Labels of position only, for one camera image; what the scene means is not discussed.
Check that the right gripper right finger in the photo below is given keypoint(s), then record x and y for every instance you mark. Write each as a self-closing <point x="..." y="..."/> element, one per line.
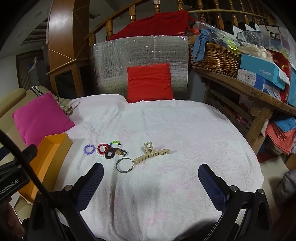
<point x="215" y="186"/>

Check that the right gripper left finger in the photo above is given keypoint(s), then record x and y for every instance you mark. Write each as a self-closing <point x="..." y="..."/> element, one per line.
<point x="87" y="185"/>

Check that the black hair scrunchie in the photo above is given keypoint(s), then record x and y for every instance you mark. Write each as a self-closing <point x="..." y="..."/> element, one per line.
<point x="110" y="153"/>

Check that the beige hair claw clip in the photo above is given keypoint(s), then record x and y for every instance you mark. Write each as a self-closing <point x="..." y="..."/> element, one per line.
<point x="149" y="153"/>

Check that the metal wrist watch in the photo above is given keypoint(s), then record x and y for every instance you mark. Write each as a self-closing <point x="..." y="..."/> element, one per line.
<point x="121" y="152"/>

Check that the person's left hand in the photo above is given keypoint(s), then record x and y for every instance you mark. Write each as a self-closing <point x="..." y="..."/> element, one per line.
<point x="11" y="221"/>

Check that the orange cardboard box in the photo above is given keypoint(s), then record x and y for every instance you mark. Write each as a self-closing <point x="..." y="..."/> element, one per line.
<point x="50" y="157"/>

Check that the magenta pillow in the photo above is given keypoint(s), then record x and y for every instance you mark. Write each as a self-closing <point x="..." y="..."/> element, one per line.
<point x="57" y="122"/>

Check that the beige leather headboard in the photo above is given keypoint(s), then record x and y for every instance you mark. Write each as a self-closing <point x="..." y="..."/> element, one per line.
<point x="17" y="99"/>

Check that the folded pink cloths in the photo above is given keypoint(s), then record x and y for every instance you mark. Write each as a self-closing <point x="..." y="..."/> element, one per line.
<point x="282" y="134"/>

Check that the patterned beige cloth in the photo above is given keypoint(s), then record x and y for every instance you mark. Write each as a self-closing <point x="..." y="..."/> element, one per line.
<point x="67" y="108"/>

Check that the wooden side table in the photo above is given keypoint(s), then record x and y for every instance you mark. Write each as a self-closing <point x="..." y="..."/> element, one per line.
<point x="246" y="107"/>

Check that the patterned white blue box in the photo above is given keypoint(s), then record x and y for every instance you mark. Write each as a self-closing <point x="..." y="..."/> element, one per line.
<point x="251" y="78"/>

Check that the blue fashion box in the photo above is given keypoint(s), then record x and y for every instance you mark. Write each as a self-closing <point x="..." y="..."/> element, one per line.
<point x="266" y="69"/>

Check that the small red pillow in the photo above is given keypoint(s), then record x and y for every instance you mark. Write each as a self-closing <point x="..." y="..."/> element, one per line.
<point x="149" y="83"/>

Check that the wooden cabinet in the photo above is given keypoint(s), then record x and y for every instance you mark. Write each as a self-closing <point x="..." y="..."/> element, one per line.
<point x="68" y="52"/>

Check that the wicker basket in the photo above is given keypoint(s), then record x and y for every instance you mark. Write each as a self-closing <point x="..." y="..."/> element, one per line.
<point x="217" y="59"/>

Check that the silver foil insulation panel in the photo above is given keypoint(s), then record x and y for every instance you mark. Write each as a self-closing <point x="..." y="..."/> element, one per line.
<point x="111" y="59"/>

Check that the blue cloth in basket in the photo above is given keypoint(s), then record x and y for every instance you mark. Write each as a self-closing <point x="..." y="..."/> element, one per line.
<point x="204" y="37"/>

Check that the large red cushion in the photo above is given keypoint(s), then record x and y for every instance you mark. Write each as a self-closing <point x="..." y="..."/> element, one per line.
<point x="160" y="24"/>

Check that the wooden stair railing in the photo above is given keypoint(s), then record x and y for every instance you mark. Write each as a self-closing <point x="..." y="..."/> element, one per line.
<point x="220" y="14"/>

